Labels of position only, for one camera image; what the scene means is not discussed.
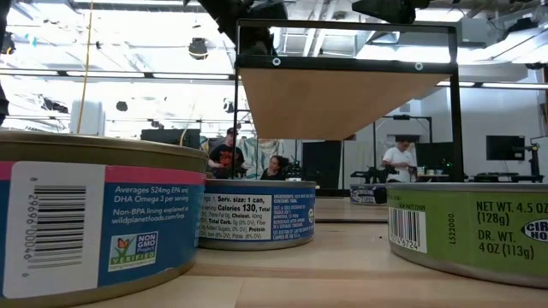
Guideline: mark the silver can blue white label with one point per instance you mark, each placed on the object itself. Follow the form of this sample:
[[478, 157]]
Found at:
[[364, 194]]

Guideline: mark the teal patterned cloth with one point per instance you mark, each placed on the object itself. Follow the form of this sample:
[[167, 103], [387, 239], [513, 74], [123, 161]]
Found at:
[[259, 145]]

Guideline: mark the silver can olive green label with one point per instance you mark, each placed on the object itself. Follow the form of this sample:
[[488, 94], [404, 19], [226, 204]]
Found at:
[[471, 231]]

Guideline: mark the small black robot arm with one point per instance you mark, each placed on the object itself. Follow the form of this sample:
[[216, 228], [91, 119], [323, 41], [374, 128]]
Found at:
[[296, 169], [374, 174]]

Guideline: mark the person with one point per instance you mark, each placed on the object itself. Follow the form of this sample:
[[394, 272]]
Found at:
[[224, 158], [276, 169], [398, 162]]

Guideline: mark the gold can blue pink label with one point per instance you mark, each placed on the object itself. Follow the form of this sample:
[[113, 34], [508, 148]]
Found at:
[[128, 222]]

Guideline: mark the black table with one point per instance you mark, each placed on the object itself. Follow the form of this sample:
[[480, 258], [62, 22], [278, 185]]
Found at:
[[505, 177]]

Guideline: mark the black hanging fixture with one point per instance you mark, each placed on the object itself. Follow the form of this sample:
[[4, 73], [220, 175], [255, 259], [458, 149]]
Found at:
[[53, 106], [6, 43]]

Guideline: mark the white pillar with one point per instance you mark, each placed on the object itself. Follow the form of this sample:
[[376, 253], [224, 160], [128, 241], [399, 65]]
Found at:
[[96, 117]]

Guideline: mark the black flat screen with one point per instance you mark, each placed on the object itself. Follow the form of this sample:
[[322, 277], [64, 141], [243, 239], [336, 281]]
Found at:
[[505, 147]]

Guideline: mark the black computer monitor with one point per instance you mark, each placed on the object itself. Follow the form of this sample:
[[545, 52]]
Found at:
[[171, 139], [434, 154]]

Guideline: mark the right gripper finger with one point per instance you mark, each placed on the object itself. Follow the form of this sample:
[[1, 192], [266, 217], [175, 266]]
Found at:
[[398, 10]]

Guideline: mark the small black hanging lamp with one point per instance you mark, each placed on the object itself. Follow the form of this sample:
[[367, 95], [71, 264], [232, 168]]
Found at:
[[228, 106], [121, 106]]

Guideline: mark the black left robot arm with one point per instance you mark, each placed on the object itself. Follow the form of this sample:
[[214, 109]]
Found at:
[[218, 10]]

